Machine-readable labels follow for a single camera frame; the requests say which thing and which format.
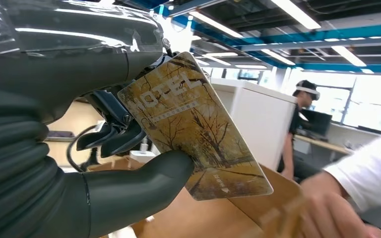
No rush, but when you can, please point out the yellow hotel key card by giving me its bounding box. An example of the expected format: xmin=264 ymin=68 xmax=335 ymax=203
xmin=117 ymin=51 xmax=274 ymax=201

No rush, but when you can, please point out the seated person in white shirt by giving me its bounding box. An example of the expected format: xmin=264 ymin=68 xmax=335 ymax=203
xmin=266 ymin=126 xmax=381 ymax=238

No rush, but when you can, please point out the person in dark clothes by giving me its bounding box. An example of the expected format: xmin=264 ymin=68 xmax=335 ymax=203
xmin=277 ymin=79 xmax=321 ymax=182

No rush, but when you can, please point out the brown cardboard box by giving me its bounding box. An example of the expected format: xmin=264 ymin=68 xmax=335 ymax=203
xmin=228 ymin=164 xmax=313 ymax=238

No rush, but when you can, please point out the wooden office desk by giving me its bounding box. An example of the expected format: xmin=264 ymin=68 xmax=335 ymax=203
xmin=294 ymin=134 xmax=356 ymax=156

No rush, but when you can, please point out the black computer monitor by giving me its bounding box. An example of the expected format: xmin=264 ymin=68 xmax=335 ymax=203
xmin=300 ymin=109 xmax=333 ymax=137

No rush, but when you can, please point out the white cabinet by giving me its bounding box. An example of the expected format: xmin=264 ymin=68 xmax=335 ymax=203
xmin=209 ymin=77 xmax=298 ymax=172

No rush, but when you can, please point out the white charger plug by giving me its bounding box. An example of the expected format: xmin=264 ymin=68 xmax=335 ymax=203
xmin=128 ymin=138 xmax=159 ymax=164

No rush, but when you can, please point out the white VR headset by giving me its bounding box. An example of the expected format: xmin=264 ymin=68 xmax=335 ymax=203
xmin=295 ymin=85 xmax=321 ymax=101

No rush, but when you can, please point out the black power cable with plug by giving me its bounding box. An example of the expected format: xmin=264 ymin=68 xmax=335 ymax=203
xmin=66 ymin=124 xmax=101 ymax=174

